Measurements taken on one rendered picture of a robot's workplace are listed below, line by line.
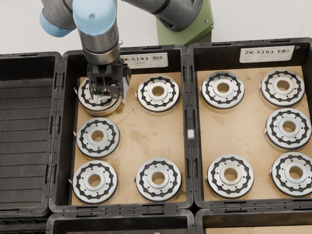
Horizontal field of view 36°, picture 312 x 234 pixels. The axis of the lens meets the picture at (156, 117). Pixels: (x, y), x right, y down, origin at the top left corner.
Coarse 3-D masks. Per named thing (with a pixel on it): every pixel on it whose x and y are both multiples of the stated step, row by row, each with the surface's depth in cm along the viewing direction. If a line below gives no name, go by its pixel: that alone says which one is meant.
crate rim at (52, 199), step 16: (128, 48) 116; (144, 48) 116; (160, 48) 116; (176, 48) 115; (64, 64) 115; (64, 80) 113; (64, 96) 111; (192, 176) 100; (192, 192) 99; (64, 208) 99; (80, 208) 99; (96, 208) 99; (112, 208) 99; (128, 208) 98; (144, 208) 98; (160, 208) 98; (176, 208) 98
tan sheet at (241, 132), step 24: (240, 72) 122; (264, 72) 121; (216, 120) 117; (240, 120) 116; (264, 120) 116; (216, 144) 114; (240, 144) 113; (264, 144) 113; (264, 168) 110; (264, 192) 108
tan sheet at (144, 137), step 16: (80, 80) 125; (176, 80) 122; (128, 96) 122; (80, 112) 121; (112, 112) 120; (128, 112) 119; (144, 112) 119; (176, 112) 118; (128, 128) 118; (144, 128) 117; (160, 128) 117; (176, 128) 116; (128, 144) 116; (144, 144) 115; (160, 144) 115; (176, 144) 115; (80, 160) 115; (112, 160) 114; (128, 160) 114; (144, 160) 113; (176, 160) 113; (128, 176) 112; (128, 192) 110
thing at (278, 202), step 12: (192, 48) 114; (204, 48) 114; (192, 60) 113; (192, 72) 113; (192, 84) 110; (192, 96) 109; (192, 108) 107; (192, 120) 106; (192, 144) 103; (192, 156) 102; (204, 204) 97; (216, 204) 97; (228, 204) 97; (240, 204) 97; (252, 204) 97; (264, 204) 96; (276, 204) 96; (288, 204) 96; (300, 204) 96
